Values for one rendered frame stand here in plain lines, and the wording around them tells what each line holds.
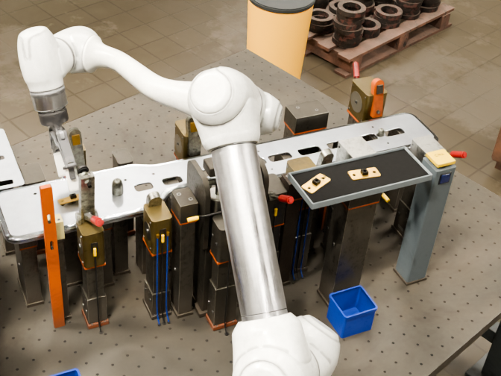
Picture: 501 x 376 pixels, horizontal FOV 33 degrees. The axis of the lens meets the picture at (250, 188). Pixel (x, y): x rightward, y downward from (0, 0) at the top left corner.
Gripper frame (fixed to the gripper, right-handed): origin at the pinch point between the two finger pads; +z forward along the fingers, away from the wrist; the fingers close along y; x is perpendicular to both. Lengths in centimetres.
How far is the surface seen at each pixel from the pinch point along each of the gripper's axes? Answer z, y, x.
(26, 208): 5.4, 1.5, 12.7
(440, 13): 42, 227, -284
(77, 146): -4.2, 12.6, -6.5
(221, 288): 33, -25, -29
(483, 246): 55, -18, -123
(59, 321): 37.4, -6.1, 12.6
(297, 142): 11, 6, -72
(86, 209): 2.6, -18.0, 0.2
